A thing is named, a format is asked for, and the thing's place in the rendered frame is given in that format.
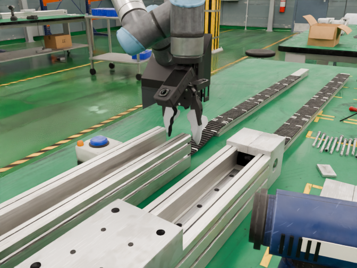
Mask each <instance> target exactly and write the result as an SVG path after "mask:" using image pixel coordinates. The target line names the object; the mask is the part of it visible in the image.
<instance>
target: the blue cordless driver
mask: <svg viewBox="0 0 357 268"><path fill-rule="evenodd" d="M267 192H268V189H265V188H261V192H260V193H258V192H255V195H254V201H253V208H252V215H251V223H250V232H249V242H251V243H254V244H253V249H257V250H260V246H261V245H263V246H267V247H269V254H271V255H276V256H281V257H282V258H281V260H280V263H279V265H278V268H357V202H354V201H349V200H343V199H337V198H330V197H324V196H317V195H311V194H305V193H300V192H294V191H288V190H281V189H276V195H272V194H267Z"/></svg>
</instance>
